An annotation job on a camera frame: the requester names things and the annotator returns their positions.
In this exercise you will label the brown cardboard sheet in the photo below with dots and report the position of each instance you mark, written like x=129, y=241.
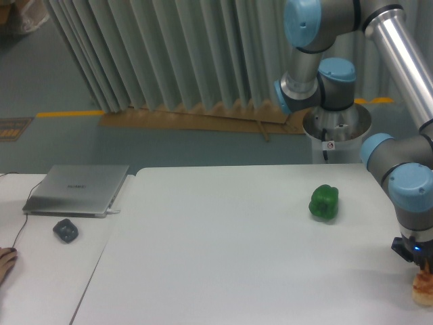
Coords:
x=267, y=119

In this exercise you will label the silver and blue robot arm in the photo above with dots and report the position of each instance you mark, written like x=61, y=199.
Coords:
x=401, y=164

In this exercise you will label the silver closed laptop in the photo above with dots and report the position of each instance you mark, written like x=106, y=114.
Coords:
x=77, y=190

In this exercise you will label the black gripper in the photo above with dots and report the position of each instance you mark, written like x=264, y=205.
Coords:
x=414, y=251

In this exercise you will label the toasted bread slice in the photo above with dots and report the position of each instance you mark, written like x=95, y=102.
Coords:
x=422, y=286

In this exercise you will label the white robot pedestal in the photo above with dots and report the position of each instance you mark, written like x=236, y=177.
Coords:
x=337, y=137

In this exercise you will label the grey-green pleated curtain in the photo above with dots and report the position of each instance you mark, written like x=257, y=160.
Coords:
x=197, y=55

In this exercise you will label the person's hand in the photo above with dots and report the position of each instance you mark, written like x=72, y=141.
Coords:
x=7, y=261

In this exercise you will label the white usb plug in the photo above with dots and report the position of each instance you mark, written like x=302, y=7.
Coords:
x=111, y=212

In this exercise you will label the black small controller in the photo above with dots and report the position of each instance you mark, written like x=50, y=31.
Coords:
x=66, y=231

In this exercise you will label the green bell pepper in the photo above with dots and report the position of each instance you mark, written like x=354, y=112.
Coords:
x=324, y=202

